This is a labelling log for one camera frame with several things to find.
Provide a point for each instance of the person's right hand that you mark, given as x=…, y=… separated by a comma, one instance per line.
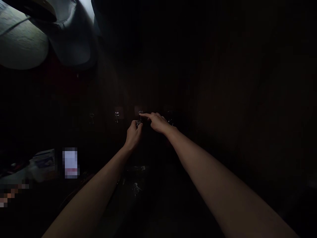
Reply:
x=158, y=122

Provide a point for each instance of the person's left hand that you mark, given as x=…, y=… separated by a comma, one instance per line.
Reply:
x=133, y=137

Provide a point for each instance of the person's left fingers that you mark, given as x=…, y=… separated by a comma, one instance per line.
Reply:
x=138, y=125

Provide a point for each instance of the small dark metal object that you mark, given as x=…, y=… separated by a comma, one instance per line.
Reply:
x=138, y=123

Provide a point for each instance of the small shiny metal object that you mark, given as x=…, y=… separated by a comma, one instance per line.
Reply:
x=135, y=187
x=141, y=168

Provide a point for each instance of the grey hanging garment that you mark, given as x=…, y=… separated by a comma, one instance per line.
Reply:
x=71, y=32

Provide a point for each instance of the light grey hanging bag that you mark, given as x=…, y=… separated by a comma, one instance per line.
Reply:
x=21, y=41

